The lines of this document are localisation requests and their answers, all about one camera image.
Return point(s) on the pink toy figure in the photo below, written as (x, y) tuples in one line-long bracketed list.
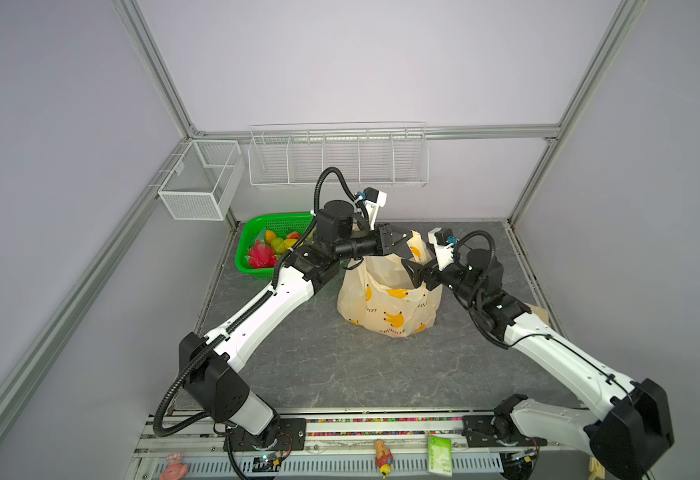
[(175, 469)]

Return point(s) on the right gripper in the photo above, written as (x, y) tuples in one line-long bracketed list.
[(423, 271)]

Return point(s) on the beige plastic bag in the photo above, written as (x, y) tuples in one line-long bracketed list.
[(378, 294)]

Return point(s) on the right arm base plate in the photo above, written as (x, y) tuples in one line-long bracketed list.
[(496, 431)]

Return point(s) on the green plastic basket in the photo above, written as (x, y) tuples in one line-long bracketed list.
[(266, 228)]

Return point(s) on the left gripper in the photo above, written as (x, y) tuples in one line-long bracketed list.
[(385, 245)]

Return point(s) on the green yellow pear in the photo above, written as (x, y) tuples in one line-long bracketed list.
[(279, 246)]

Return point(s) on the pink dragon fruit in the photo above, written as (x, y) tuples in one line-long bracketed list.
[(261, 256)]

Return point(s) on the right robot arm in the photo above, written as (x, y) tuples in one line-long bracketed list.
[(624, 424)]

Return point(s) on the white mesh box basket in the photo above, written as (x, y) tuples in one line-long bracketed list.
[(202, 183)]

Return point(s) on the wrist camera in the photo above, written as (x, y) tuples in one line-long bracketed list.
[(443, 242), (369, 202)]

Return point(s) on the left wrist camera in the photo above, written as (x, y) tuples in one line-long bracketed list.
[(369, 202)]

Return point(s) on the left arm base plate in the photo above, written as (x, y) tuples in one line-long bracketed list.
[(282, 434)]

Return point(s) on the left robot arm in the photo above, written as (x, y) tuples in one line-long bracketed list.
[(343, 230)]

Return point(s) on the red yellow toy figure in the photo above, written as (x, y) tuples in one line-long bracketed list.
[(384, 458)]

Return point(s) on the green white card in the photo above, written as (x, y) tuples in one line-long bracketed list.
[(440, 456)]

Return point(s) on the white wire shelf rack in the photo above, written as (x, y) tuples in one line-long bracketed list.
[(377, 153)]

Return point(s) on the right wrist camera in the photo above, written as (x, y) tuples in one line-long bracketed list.
[(443, 242)]

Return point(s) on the aluminium front rail frame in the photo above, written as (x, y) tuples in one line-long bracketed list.
[(337, 444)]

